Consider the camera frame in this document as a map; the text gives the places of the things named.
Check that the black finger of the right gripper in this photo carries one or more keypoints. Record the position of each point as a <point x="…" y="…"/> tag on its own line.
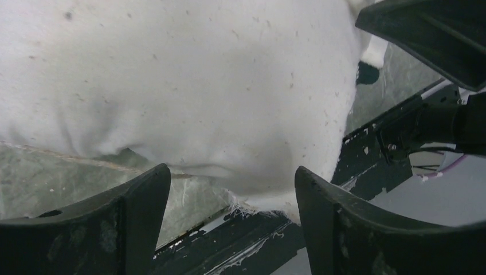
<point x="447" y="36"/>

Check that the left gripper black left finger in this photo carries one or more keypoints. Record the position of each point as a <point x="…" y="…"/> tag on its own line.
<point x="113" y="232"/>

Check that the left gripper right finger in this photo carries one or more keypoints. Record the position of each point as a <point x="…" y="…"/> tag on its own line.
<point x="345" y="234"/>

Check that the white pillow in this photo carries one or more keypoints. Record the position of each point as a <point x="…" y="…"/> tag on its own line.
<point x="244" y="92"/>

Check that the black white checkered pillowcase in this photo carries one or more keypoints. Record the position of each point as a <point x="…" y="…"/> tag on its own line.
<point x="367" y="50"/>

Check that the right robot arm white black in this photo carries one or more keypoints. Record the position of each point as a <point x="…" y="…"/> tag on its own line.
<point x="454" y="127"/>

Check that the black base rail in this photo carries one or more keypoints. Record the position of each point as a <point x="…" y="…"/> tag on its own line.
<point x="200" y="241"/>

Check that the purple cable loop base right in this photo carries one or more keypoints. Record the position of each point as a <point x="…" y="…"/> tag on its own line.
<point x="448" y="161"/>

